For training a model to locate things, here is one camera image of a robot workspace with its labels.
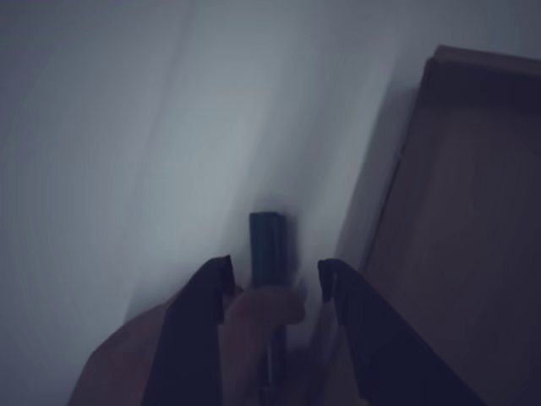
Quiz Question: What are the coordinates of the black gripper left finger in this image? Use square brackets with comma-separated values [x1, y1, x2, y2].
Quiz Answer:
[145, 254, 236, 406]

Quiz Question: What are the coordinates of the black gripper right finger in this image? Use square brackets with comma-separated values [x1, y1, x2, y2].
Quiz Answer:
[317, 258, 487, 406]

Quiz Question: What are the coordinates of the green black marker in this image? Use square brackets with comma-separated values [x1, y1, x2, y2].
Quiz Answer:
[248, 211, 299, 388]

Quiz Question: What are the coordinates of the person's left hand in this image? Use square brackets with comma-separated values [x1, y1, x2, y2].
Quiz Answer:
[219, 287, 306, 406]

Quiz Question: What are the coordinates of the brown cardboard box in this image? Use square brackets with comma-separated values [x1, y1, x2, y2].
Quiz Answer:
[358, 44, 541, 406]

